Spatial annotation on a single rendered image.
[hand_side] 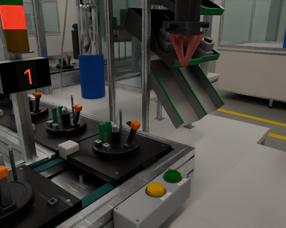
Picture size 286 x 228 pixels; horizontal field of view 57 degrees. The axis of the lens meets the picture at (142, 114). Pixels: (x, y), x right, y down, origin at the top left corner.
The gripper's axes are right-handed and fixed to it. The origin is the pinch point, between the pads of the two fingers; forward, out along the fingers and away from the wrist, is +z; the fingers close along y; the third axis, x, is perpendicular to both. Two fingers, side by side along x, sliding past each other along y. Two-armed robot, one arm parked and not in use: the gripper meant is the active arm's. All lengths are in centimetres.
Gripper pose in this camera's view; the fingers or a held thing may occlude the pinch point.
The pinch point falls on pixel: (184, 62)
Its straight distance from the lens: 64.3
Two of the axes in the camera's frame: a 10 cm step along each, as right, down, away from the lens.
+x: 7.7, 2.4, -5.9
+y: -6.3, 2.6, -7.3
